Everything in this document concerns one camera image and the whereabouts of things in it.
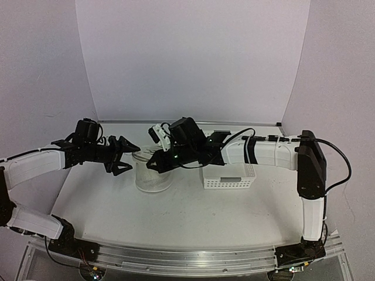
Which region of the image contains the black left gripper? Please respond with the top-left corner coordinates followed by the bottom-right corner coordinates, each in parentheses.
top-left (84, 135), bottom-right (140, 176)

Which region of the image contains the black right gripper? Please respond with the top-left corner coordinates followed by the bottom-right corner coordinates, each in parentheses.
top-left (146, 143), bottom-right (196, 174)

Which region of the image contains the white perforated plastic basket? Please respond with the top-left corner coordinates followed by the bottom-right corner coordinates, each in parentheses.
top-left (200, 130), bottom-right (257, 190)

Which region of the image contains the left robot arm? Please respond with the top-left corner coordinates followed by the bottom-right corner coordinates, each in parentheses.
top-left (1, 118), bottom-right (140, 256)

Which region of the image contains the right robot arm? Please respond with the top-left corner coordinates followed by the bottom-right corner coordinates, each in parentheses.
top-left (146, 117), bottom-right (326, 259)

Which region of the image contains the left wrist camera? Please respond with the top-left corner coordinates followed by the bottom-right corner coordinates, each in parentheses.
top-left (98, 135), bottom-right (118, 146)

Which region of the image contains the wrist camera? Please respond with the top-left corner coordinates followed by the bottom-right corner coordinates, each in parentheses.
top-left (148, 122), bottom-right (172, 152)
top-left (98, 135), bottom-right (118, 146)

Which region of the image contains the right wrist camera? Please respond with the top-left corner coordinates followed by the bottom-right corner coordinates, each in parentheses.
top-left (148, 122), bottom-right (172, 152)

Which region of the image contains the aluminium table rail frame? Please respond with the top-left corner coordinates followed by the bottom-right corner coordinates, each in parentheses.
top-left (17, 118), bottom-right (355, 281)

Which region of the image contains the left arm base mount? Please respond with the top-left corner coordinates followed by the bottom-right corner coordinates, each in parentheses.
top-left (47, 215), bottom-right (100, 262)

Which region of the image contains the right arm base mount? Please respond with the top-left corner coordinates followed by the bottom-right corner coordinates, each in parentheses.
top-left (274, 234), bottom-right (327, 269)

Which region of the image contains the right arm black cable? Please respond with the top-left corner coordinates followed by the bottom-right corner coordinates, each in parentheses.
top-left (181, 127), bottom-right (352, 193)

